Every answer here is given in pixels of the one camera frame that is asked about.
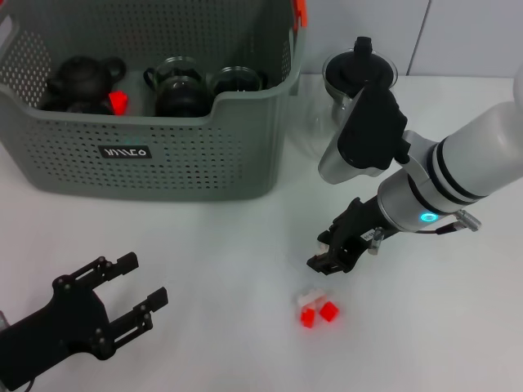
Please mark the black glass teapot lid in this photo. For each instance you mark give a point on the black glass teapot lid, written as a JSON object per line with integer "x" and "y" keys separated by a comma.
{"x": 347, "y": 71}

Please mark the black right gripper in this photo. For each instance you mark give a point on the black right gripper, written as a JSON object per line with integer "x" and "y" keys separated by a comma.
{"x": 359, "y": 220}

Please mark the grey-green perforated storage bin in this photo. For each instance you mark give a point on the grey-green perforated storage bin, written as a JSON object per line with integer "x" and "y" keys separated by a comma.
{"x": 184, "y": 163}

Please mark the steel teapot infuser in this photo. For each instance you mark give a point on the steel teapot infuser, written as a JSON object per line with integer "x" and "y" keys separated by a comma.
{"x": 340, "y": 110}

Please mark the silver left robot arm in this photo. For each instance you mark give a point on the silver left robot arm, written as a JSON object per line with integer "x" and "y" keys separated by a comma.
{"x": 3, "y": 320}

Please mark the large red sloped brick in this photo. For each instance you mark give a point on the large red sloped brick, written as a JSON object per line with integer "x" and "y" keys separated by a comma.
{"x": 118, "y": 102}

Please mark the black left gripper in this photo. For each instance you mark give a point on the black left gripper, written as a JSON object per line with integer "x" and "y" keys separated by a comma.
{"x": 71, "y": 322}

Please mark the clear glass teapot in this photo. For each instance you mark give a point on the clear glass teapot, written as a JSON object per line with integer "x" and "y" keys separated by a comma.
{"x": 320, "y": 122}

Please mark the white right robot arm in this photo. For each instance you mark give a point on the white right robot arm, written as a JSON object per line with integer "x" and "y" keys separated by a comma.
{"x": 470, "y": 155}

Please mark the dark clay teapot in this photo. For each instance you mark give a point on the dark clay teapot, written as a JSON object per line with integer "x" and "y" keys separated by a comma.
{"x": 83, "y": 79}

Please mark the small red brick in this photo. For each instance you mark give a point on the small red brick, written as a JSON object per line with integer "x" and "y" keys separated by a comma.
{"x": 307, "y": 318}
{"x": 329, "y": 311}

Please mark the translucent white brick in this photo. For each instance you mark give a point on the translucent white brick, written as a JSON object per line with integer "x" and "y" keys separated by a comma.
{"x": 310, "y": 297}

